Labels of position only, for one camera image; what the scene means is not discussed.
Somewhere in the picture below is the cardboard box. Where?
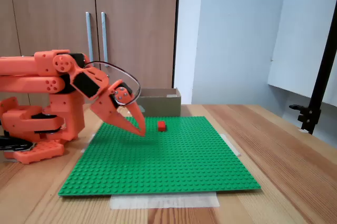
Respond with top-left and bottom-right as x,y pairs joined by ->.
133,87 -> 182,118

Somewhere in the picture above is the green lego baseplate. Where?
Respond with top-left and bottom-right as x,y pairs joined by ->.
58,115 -> 262,198

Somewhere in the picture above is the short masking tape strip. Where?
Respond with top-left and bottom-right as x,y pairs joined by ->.
80,133 -> 96,153

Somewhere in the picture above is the wooden cabinet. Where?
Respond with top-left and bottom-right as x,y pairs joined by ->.
0,0 -> 181,105

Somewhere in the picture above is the wide masking tape strip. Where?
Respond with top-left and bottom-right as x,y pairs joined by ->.
109,192 -> 220,210

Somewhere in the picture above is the medium masking tape strip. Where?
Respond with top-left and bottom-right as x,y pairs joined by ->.
220,133 -> 242,157

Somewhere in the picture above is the gripper motor cable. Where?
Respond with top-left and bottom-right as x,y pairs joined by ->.
84,60 -> 142,108

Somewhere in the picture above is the metal cabinet handle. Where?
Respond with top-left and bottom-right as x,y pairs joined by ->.
85,12 -> 95,63
101,12 -> 110,72

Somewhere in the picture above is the white wall panel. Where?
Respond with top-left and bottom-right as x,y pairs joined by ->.
267,0 -> 337,108

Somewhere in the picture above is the black camera stand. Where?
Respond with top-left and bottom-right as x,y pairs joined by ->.
289,10 -> 337,135

